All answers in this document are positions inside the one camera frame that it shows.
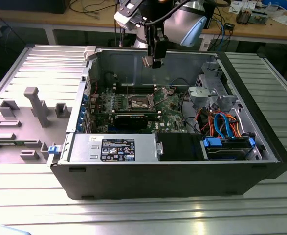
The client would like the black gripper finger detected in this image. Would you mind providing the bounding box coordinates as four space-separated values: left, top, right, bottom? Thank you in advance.
152 26 170 70
146 25 156 58

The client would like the silver CPU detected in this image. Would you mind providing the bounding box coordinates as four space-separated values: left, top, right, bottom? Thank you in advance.
142 55 154 67

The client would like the metal socket cover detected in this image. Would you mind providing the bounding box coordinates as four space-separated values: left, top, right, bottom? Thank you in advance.
151 87 170 107

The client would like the CPU socket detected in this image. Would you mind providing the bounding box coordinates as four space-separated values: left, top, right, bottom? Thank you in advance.
127 94 156 110

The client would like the black tower box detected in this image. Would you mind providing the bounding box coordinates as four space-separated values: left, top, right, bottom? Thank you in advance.
206 0 217 30

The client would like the metal drive cage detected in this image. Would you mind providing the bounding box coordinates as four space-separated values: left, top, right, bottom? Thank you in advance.
188 61 243 116

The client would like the green motherboard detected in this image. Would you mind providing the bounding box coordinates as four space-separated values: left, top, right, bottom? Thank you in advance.
89 85 189 134

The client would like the black RAM stick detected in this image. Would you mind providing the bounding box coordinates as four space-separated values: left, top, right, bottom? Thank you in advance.
112 109 161 120

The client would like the black graphics card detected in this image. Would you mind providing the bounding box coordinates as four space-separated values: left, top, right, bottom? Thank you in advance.
113 113 149 130

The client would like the metal heatsink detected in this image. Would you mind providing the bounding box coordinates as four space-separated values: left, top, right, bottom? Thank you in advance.
236 7 251 25

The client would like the wooden desk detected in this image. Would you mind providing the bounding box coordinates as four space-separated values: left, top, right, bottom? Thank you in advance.
0 0 287 41

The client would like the black plastic shroud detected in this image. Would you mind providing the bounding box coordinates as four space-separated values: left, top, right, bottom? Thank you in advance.
157 133 204 162

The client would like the green circuit device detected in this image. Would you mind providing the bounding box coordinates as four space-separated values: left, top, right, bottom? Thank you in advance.
249 9 268 25

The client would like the hard disk in blue carrier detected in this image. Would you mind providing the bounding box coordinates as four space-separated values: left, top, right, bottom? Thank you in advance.
201 137 256 161

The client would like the black computer box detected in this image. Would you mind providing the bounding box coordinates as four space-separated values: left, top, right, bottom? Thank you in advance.
0 0 72 14

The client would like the silver power supply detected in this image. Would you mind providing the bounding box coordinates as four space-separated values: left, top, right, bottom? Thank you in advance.
68 133 158 164

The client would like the black PC case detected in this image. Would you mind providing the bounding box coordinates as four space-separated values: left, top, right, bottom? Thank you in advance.
46 45 287 201

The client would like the grey parts rack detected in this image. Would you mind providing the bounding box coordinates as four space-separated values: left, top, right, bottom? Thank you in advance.
0 87 73 165

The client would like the green RAM stick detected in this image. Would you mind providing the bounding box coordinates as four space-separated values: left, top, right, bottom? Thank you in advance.
0 141 24 147

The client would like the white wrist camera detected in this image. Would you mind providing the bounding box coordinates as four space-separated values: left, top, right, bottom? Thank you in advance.
113 0 144 32

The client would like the blue wire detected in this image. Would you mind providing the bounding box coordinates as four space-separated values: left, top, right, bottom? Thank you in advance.
213 112 235 140

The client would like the orange wire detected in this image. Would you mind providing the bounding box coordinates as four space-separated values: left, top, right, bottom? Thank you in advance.
227 114 244 138

